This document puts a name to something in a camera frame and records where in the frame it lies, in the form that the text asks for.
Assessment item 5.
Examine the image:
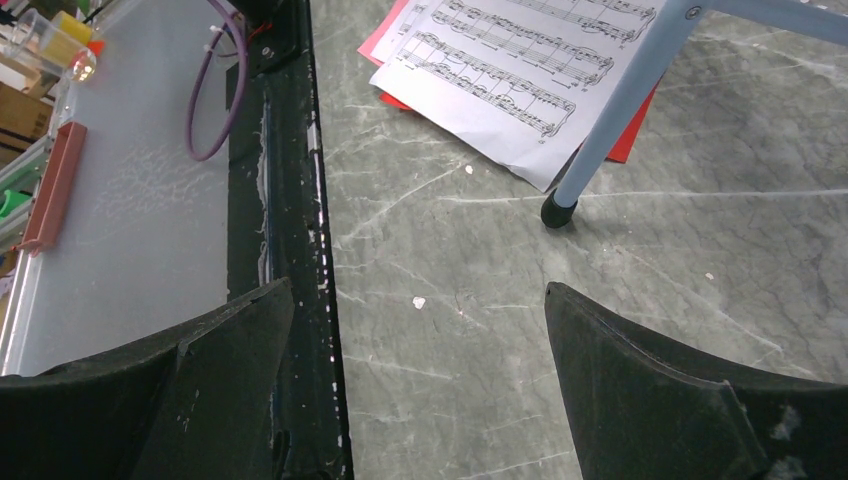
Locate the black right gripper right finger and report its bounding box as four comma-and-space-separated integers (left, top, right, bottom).
545, 282, 847, 479

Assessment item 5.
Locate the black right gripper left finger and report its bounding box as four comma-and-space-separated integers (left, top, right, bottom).
1, 279, 295, 479

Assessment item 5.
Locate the red sheet music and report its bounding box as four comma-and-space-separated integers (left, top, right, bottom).
378, 85, 657, 164

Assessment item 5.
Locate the white sheet music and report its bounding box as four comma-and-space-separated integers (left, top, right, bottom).
371, 0, 431, 64
370, 0, 662, 191

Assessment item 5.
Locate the light blue music stand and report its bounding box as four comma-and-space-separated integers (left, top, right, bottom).
541, 0, 847, 229

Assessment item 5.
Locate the pink sheet music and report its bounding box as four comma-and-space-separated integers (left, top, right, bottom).
357, 0, 410, 66

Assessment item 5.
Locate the red-brown tray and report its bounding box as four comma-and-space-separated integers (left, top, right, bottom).
15, 122, 88, 256

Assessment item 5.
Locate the clear plastic cup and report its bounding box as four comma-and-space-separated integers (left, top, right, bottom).
1, 8, 97, 83

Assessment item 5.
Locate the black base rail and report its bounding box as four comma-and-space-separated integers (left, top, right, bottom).
226, 1, 354, 479

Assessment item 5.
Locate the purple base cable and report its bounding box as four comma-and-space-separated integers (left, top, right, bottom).
185, 0, 273, 164

